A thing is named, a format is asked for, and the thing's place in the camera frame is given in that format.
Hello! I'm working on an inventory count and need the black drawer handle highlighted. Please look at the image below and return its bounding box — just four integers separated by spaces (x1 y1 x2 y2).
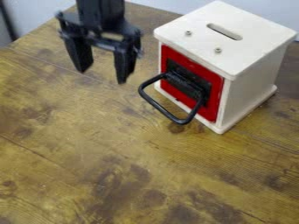
137 59 211 125

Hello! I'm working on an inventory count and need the white wooden cabinet box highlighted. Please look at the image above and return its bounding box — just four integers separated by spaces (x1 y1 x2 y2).
153 1 296 134

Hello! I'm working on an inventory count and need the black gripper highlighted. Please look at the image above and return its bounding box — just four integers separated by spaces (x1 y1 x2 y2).
56 0 143 84

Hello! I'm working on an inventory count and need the dark vertical post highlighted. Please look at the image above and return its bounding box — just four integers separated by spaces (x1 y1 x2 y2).
0 0 17 41

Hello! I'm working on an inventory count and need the red drawer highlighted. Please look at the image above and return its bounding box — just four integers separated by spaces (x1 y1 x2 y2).
160 45 224 123

